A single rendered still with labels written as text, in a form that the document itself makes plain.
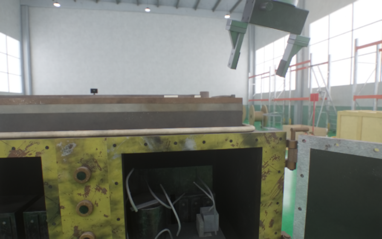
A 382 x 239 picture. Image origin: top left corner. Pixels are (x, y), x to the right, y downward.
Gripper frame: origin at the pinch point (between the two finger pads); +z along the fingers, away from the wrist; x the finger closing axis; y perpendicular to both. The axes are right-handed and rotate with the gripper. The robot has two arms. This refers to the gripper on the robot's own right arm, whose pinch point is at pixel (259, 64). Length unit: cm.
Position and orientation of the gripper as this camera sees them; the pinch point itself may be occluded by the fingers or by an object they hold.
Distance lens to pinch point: 51.7
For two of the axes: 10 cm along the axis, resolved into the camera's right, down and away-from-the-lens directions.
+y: 1.3, 4.7, -8.7
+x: 9.8, 0.9, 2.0
